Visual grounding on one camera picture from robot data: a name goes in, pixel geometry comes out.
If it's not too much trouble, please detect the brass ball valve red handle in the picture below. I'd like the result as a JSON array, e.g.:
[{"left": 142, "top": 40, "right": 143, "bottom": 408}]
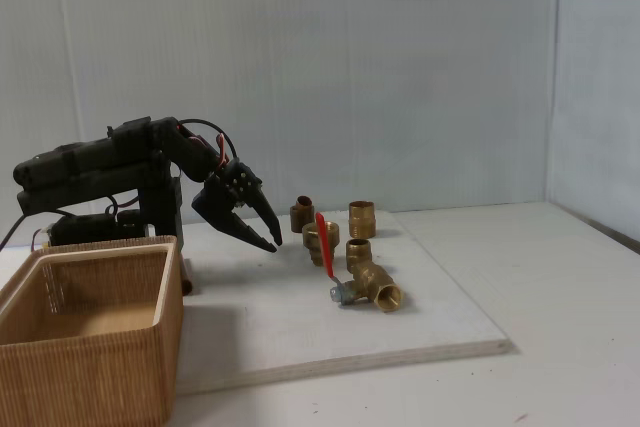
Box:
[{"left": 314, "top": 212, "right": 404, "bottom": 315}]

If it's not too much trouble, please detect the black control box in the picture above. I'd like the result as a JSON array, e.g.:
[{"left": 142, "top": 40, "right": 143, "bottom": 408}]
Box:
[{"left": 49, "top": 210, "right": 149, "bottom": 248}]

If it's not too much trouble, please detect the dark copper pipe coupling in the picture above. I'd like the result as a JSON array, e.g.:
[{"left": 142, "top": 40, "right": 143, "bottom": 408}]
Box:
[{"left": 289, "top": 195, "right": 316, "bottom": 234}]

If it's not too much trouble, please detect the brown copper pipe piece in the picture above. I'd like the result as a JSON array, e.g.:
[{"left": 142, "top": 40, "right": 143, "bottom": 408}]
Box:
[{"left": 180, "top": 257, "right": 196, "bottom": 297}]

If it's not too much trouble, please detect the large brass threaded nipple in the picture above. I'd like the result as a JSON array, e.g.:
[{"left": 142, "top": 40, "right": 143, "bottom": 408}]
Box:
[{"left": 348, "top": 200, "right": 376, "bottom": 240}]

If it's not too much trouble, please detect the white painted plywood board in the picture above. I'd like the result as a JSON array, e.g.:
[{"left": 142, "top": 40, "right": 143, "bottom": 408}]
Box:
[{"left": 174, "top": 209, "right": 516, "bottom": 396}]

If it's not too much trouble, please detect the small brass threaded nipple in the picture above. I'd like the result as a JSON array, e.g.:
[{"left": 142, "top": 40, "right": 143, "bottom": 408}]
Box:
[{"left": 345, "top": 238, "right": 372, "bottom": 273}]

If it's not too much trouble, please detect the brass hose barb reducer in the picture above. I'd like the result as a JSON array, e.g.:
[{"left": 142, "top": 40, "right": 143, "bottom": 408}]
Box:
[{"left": 301, "top": 220, "right": 342, "bottom": 268}]

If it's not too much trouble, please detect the black power cable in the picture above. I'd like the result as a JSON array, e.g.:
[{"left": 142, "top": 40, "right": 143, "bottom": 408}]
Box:
[{"left": 0, "top": 214, "right": 31, "bottom": 253}]

